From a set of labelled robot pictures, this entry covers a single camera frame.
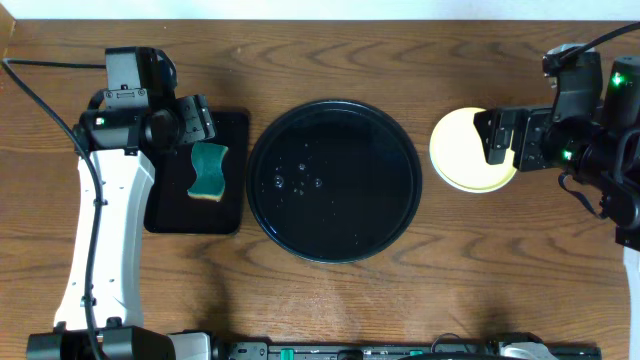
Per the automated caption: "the green yellow sponge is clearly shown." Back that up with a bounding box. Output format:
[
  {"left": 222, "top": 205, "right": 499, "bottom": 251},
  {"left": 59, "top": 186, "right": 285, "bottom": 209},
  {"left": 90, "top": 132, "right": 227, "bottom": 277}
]
[{"left": 187, "top": 142, "right": 228, "bottom": 202}]

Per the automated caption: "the yellow plate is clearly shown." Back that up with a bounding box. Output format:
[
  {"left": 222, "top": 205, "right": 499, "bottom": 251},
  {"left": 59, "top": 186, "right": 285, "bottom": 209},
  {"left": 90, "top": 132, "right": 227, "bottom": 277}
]
[{"left": 429, "top": 107, "right": 516, "bottom": 193}]

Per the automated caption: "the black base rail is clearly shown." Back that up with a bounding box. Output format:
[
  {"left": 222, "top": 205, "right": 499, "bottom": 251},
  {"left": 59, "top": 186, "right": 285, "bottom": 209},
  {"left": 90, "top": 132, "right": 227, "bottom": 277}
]
[{"left": 210, "top": 332, "right": 603, "bottom": 360}]

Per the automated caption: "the black rectangular tray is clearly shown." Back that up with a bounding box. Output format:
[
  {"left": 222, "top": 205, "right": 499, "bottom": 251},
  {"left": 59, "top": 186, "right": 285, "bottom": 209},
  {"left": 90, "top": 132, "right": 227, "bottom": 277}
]
[{"left": 144, "top": 107, "right": 250, "bottom": 234}]

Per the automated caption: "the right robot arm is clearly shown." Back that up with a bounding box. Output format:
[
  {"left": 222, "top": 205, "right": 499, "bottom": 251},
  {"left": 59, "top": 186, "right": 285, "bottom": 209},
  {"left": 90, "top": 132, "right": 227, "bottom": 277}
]
[{"left": 473, "top": 44, "right": 639, "bottom": 359}]

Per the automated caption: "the black round tray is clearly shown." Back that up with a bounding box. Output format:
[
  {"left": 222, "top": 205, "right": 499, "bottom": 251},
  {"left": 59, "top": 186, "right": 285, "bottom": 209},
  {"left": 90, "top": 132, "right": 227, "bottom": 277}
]
[{"left": 246, "top": 100, "right": 423, "bottom": 264}]

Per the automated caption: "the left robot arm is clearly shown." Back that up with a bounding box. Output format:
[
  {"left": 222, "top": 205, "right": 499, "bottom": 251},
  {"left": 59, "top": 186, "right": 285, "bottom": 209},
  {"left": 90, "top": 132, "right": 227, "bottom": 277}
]
[{"left": 26, "top": 47, "right": 215, "bottom": 359}]

